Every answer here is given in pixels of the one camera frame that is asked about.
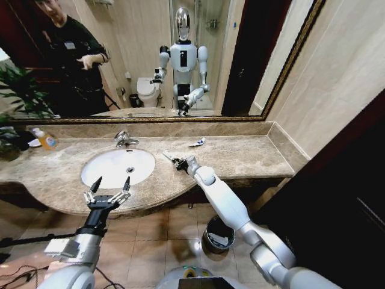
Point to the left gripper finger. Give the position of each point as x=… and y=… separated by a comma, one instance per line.
x=126, y=185
x=95, y=184

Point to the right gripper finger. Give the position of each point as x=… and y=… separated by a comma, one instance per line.
x=177, y=160
x=178, y=167

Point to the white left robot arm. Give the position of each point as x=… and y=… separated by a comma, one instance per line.
x=85, y=251

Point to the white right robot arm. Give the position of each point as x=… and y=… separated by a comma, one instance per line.
x=224, y=197

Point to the chrome sink drain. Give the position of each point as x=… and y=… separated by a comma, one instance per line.
x=130, y=169

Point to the white oval sink basin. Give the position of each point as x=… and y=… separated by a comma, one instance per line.
x=114, y=165

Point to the small dark bathroom bin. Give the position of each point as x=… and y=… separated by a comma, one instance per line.
x=135, y=100

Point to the round metal trash bin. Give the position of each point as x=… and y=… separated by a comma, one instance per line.
x=211, y=244

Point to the chrome faucet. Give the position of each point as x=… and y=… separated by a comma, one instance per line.
x=122, y=139

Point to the orange soap bottle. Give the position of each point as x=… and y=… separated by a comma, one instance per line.
x=48, y=141

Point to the black tripod leg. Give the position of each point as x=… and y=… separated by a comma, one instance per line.
x=33, y=241

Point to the small white dish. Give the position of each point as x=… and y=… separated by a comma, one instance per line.
x=34, y=143

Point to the white toilet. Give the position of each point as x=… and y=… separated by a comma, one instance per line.
x=148, y=90

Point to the mirrored white robot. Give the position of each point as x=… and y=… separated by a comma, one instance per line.
x=183, y=63

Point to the person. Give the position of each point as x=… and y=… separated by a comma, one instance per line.
x=75, y=78

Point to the green leafy plant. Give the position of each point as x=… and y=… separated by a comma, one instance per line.
x=21, y=93

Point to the dark wooden door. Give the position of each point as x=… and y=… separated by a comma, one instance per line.
x=337, y=195

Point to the gold framed wall mirror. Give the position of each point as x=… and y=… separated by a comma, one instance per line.
x=144, y=45

